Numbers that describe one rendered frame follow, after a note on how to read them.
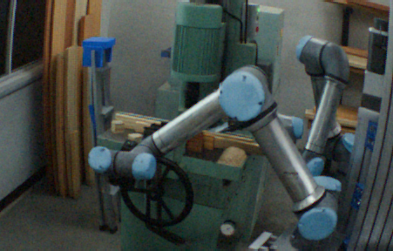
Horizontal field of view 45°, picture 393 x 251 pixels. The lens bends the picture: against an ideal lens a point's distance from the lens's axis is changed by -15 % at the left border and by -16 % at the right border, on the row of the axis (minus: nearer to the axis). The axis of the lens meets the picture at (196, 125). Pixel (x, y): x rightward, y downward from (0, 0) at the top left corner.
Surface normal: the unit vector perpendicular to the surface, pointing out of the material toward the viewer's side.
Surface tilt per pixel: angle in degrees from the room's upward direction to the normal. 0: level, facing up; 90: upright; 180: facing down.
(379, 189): 90
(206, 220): 90
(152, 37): 90
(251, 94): 86
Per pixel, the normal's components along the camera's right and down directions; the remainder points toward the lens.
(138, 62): -0.25, 0.28
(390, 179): -0.48, 0.23
